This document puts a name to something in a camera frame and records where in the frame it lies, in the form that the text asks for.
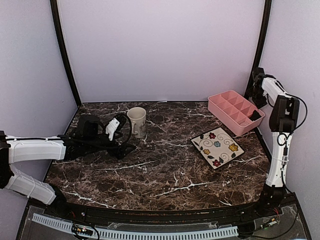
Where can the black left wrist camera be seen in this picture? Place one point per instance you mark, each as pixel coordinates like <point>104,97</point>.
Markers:
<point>88,125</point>

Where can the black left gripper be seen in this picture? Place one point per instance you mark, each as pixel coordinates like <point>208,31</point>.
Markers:
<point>120,154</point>

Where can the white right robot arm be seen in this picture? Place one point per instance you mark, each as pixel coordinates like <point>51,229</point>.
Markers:
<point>283,122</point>

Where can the left circuit board with wires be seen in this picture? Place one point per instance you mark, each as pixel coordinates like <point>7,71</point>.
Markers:
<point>81,230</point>

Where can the right circuit board with wires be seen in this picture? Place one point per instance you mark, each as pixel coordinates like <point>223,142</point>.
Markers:
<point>269,221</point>

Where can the floral patterned square coaster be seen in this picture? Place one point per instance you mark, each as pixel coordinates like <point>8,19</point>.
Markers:
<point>217,147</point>

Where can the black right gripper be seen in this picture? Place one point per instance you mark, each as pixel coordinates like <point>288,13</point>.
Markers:
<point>259,103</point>

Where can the black table edge rail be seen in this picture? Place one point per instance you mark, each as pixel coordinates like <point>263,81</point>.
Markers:
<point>288,212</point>

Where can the pink divided organizer tray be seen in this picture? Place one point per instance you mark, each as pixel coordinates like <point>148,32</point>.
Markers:
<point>233,110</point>

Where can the black left frame post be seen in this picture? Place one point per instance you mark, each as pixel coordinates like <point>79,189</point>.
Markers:
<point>63,51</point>

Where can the cream ceramic mug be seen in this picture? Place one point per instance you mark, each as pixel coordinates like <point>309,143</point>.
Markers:
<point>138,116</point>

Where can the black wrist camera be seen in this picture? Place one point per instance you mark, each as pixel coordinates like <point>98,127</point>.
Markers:
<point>88,125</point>
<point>258,76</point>

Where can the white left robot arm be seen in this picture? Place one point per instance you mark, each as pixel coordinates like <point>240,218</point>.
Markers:
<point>59,148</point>

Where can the black right frame post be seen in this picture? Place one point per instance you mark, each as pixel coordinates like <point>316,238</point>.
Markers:
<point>260,45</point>

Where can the circuit board with wires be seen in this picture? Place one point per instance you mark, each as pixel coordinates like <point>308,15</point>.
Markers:
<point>81,230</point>
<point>269,221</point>

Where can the black frame post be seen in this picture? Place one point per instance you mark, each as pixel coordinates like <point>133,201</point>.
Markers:
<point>63,51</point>
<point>260,45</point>

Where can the white slotted cable duct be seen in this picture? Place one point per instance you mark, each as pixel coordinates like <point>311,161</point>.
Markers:
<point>135,233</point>

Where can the black striped underwear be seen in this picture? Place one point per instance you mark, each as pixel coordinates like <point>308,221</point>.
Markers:
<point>255,116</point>

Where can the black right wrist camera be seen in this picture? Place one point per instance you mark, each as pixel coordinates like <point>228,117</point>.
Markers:
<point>258,76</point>

